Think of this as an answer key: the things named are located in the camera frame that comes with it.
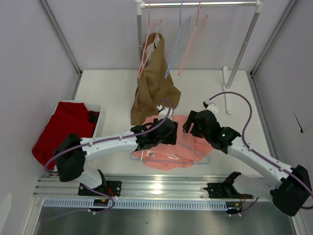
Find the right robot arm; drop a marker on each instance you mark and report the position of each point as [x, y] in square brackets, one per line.
[286, 186]

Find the red garment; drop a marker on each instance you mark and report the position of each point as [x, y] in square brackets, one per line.
[68, 118]

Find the blue wire hanger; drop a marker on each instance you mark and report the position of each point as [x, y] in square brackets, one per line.
[183, 154]
[180, 39]

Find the pink hanger holding brown skirt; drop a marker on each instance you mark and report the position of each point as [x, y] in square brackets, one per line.
[146, 49]

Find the brown skirt on hanger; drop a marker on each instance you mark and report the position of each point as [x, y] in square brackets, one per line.
[152, 87]

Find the white plastic bin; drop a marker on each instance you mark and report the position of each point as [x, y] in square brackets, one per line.
[91, 106]

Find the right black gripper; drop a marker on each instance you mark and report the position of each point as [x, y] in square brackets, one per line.
[193, 123]

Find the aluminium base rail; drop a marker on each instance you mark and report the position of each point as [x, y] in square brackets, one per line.
[155, 187]

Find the slotted cable duct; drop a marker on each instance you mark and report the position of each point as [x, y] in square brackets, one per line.
[137, 204]

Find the white metal clothes rack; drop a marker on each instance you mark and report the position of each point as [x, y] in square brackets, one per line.
[228, 77]

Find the pink pleated skirt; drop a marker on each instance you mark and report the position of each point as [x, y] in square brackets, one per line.
[181, 136]

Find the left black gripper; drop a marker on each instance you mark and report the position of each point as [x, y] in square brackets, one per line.
[171, 137]

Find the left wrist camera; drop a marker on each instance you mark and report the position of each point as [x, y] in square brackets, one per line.
[164, 112]

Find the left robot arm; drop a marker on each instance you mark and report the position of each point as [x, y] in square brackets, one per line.
[74, 153]

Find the pink wire hanger middle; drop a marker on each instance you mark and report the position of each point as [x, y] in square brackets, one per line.
[197, 31]

